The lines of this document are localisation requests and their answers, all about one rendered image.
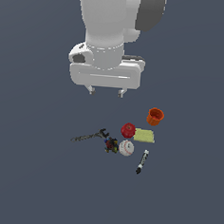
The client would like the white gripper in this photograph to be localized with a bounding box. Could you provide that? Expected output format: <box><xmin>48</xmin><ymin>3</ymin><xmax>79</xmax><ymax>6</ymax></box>
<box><xmin>66</xmin><ymin>49</ymin><xmax>147</xmax><ymax>100</ymax></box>

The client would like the red apple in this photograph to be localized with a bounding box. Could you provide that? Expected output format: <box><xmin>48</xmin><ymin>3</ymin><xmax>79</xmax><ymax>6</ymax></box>
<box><xmin>120</xmin><ymin>121</ymin><xmax>138</xmax><ymax>140</ymax></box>

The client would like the grey adjustable wrench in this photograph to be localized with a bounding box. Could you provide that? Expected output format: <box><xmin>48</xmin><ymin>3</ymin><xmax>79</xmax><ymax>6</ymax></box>
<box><xmin>70</xmin><ymin>125</ymin><xmax>111</xmax><ymax>145</ymax></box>

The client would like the colourful toy block cluster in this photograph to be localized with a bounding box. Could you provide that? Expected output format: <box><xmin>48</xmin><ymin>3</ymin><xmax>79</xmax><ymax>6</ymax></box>
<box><xmin>103</xmin><ymin>136</ymin><xmax>121</xmax><ymax>155</ymax></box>

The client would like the orange cup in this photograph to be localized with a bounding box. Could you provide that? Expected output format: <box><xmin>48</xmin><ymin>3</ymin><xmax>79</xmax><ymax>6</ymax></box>
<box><xmin>145</xmin><ymin>106</ymin><xmax>165</xmax><ymax>127</ymax></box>

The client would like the yellow sponge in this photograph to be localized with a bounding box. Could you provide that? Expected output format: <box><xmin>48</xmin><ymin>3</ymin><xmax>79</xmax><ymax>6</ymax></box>
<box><xmin>133</xmin><ymin>127</ymin><xmax>157</xmax><ymax>144</ymax></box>

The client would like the white baseball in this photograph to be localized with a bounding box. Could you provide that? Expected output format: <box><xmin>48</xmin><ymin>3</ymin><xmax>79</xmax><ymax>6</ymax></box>
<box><xmin>117</xmin><ymin>140</ymin><xmax>136</xmax><ymax>158</ymax></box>

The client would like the black and white marker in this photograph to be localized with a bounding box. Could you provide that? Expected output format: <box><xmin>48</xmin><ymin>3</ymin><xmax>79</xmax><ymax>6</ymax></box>
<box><xmin>135</xmin><ymin>148</ymin><xmax>150</xmax><ymax>176</ymax></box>

